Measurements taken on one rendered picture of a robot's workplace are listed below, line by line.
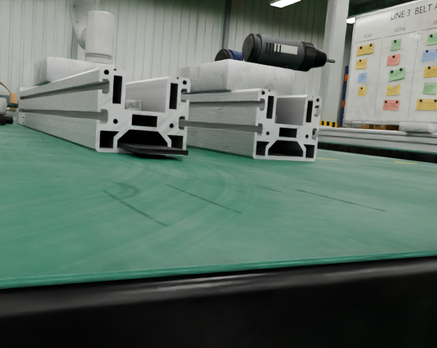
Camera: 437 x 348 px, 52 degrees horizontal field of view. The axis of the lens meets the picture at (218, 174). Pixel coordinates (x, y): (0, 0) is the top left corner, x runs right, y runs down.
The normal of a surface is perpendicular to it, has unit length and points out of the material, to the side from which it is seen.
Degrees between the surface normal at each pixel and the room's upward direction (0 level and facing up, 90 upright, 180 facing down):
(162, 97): 90
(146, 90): 90
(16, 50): 90
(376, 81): 90
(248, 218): 0
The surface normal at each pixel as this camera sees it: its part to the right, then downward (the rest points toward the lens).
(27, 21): 0.44, 0.13
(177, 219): 0.08, -0.99
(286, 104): -0.87, -0.02
